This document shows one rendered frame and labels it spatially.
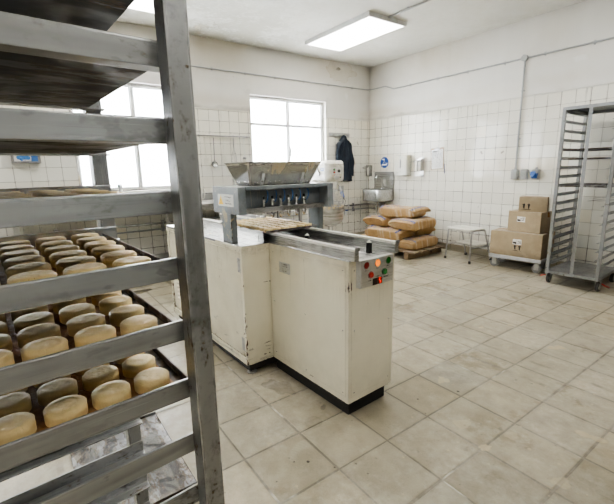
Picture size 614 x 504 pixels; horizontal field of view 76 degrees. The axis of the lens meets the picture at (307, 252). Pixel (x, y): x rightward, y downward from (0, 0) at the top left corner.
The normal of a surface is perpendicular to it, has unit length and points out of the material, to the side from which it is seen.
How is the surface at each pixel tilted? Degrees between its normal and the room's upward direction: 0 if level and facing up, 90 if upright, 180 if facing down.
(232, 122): 90
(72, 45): 90
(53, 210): 90
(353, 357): 90
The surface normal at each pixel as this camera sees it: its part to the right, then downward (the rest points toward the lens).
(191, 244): 0.64, 0.14
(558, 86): -0.81, 0.14
